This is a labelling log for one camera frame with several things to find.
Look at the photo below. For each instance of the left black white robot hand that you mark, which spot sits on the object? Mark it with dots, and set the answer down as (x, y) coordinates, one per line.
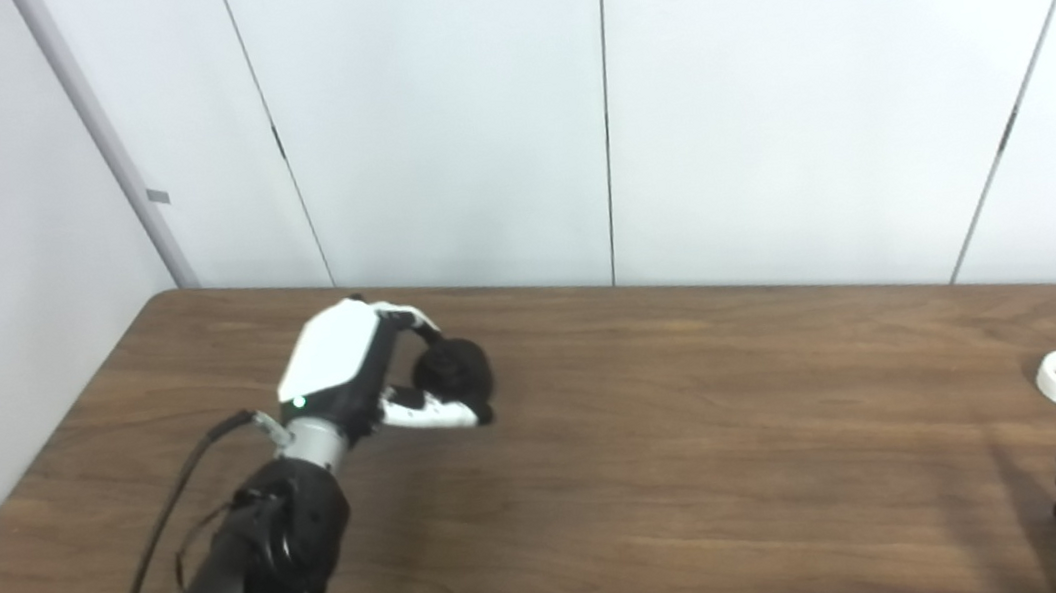
(334, 356)

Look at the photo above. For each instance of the round black plastic part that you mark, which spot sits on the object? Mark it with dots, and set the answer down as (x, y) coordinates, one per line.
(457, 371)

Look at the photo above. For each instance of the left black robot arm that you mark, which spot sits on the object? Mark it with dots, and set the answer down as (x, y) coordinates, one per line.
(251, 582)

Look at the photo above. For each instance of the small grey trim tag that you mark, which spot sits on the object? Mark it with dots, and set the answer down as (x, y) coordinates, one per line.
(158, 196)

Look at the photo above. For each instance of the grey wall corner trim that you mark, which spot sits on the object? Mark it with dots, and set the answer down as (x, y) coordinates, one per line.
(113, 156)

